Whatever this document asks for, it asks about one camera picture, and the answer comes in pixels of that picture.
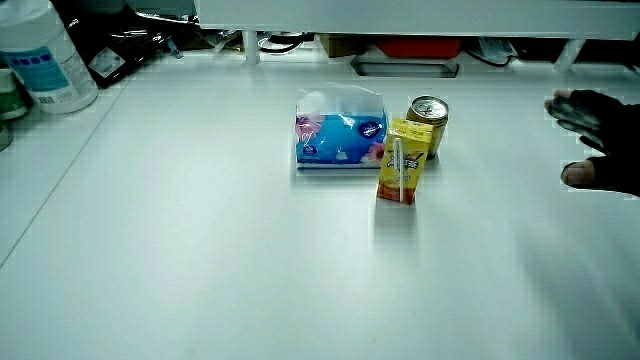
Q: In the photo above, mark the brown cardboard box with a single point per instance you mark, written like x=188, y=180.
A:
x=342, y=45

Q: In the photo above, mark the white desk shelf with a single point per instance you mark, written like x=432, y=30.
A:
x=415, y=17

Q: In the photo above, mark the red box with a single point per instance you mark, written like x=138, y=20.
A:
x=417, y=47

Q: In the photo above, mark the golden drink can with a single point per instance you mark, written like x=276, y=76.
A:
x=431, y=119

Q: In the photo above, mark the yellow ice redtea carton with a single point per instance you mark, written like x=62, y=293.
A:
x=406, y=160

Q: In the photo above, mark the green and white container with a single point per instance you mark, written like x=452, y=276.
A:
x=10, y=95

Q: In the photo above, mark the blue floral tissue pack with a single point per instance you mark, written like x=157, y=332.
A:
x=340, y=135

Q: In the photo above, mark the white wipes canister blue label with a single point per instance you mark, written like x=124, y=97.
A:
x=47, y=60

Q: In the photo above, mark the black plastic bag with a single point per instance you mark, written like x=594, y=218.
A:
x=117, y=42

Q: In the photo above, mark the person's right hand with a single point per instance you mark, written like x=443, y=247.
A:
x=610, y=135

